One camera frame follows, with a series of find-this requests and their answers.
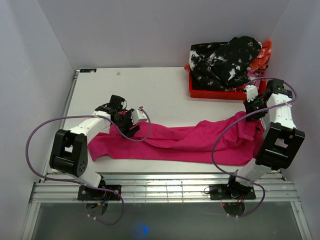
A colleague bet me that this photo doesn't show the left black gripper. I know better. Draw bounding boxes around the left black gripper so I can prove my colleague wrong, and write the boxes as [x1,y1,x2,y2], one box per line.
[113,108,140,139]

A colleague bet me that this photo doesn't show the pink trousers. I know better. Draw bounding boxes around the pink trousers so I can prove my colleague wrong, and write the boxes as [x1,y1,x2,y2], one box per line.
[88,111,264,166]

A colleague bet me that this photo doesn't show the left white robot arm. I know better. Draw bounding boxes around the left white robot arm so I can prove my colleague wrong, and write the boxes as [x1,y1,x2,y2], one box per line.
[49,95,147,200]

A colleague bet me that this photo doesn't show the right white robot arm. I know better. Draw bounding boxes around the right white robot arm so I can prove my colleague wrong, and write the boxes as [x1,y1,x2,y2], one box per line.
[225,78,305,199]

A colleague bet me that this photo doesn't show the pink white patterned garment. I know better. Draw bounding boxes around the pink white patterned garment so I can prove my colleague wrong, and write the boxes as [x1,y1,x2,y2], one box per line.
[235,66,264,92]

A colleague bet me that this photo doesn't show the black white patterned garment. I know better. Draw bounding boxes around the black white patterned garment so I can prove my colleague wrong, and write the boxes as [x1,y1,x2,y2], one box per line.
[188,36,263,92]

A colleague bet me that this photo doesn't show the black label sticker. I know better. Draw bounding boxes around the black label sticker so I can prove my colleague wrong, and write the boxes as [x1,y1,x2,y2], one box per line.
[79,68,97,73]

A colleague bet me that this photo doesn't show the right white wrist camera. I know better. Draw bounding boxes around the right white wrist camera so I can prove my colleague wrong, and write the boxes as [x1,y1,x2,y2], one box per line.
[244,85,259,102]

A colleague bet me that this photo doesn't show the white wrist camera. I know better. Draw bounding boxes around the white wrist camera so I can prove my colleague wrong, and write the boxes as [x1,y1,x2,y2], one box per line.
[130,108,148,125]
[244,85,259,102]

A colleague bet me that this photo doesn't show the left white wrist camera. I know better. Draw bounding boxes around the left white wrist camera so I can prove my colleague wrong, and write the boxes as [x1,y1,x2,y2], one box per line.
[130,108,148,125]

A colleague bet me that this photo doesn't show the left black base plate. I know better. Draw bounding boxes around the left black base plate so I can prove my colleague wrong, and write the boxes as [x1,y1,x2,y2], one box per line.
[77,184,122,201]

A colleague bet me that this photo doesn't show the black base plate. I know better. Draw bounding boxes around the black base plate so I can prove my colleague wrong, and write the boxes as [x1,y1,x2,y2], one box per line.
[203,184,256,200]
[77,184,122,201]

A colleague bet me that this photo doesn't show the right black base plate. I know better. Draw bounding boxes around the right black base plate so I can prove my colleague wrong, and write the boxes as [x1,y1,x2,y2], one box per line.
[203,184,256,200]

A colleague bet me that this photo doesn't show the aluminium frame rail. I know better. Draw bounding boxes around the aluminium frame rail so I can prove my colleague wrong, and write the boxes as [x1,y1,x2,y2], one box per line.
[30,172,300,204]

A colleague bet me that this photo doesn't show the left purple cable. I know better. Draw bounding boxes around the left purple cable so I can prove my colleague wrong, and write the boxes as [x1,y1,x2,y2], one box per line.
[26,106,153,225]

